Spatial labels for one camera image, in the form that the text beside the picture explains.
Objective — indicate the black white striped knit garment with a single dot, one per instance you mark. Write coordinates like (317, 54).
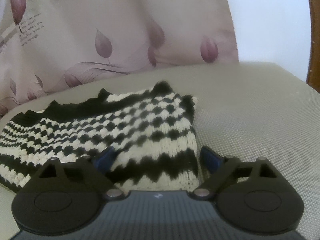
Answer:
(150, 134)

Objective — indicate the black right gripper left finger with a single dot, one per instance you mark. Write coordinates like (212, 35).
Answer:
(63, 197)

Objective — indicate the pink floral curtain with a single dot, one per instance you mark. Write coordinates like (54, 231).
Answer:
(48, 46)

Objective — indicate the beige fabric cushion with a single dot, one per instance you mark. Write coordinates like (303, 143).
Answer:
(246, 110)

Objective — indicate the brown wooden door frame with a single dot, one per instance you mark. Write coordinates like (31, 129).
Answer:
(313, 72)

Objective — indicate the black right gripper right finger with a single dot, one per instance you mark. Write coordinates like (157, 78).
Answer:
(252, 196)

